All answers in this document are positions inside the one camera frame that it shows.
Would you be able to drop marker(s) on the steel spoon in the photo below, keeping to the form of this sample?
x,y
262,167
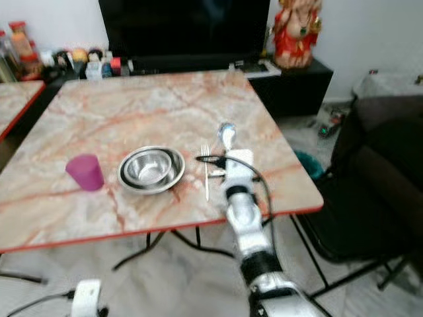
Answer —
x,y
227,135

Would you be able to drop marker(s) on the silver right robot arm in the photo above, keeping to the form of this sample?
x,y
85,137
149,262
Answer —
x,y
251,228

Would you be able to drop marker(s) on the steel fork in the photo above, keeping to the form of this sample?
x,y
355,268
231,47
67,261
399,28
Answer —
x,y
205,175

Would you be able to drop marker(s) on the steel plate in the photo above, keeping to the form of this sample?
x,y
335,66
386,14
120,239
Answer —
x,y
179,173

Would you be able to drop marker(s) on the steel bowl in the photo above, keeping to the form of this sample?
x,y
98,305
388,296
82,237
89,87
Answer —
x,y
149,166

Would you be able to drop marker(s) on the teal bin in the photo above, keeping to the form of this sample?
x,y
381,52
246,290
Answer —
x,y
309,165

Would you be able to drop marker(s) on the white flat device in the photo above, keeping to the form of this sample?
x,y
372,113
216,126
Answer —
x,y
254,67

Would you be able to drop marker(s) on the black television cabinet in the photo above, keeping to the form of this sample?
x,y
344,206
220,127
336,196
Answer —
x,y
297,86

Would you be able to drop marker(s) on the black device with green light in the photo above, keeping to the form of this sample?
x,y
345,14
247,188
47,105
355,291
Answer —
x,y
327,123

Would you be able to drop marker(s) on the marble pattern folding table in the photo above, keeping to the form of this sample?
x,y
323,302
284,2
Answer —
x,y
125,105

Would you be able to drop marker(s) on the pink plastic cup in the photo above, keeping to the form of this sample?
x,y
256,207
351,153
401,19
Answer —
x,y
86,173

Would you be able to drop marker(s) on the black television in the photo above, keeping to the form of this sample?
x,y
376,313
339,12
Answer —
x,y
182,26

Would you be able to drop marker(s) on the red and gold statue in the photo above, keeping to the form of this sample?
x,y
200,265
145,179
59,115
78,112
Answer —
x,y
296,36

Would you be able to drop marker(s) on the black chair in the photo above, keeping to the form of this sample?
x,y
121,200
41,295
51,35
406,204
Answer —
x,y
377,178

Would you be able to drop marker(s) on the black haired doll figurine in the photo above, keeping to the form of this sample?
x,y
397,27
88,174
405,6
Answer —
x,y
94,66

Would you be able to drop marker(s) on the orange headed figurine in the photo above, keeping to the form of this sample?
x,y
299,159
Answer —
x,y
78,57

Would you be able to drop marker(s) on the grey cloth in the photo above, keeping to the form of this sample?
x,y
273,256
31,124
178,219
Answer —
x,y
390,83

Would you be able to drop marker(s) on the marble pattern side table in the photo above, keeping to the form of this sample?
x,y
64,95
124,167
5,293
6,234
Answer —
x,y
16,102

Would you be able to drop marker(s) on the clear bottle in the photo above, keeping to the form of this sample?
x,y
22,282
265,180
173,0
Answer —
x,y
6,63

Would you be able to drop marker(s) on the red capped jar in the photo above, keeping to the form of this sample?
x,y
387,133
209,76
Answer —
x,y
25,49

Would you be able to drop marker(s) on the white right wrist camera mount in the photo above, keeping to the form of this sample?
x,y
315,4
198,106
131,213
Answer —
x,y
240,168

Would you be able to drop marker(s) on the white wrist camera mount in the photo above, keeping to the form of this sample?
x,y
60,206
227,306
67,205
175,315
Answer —
x,y
240,168
86,297

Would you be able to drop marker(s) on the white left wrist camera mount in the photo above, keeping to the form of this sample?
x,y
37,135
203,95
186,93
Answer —
x,y
86,297

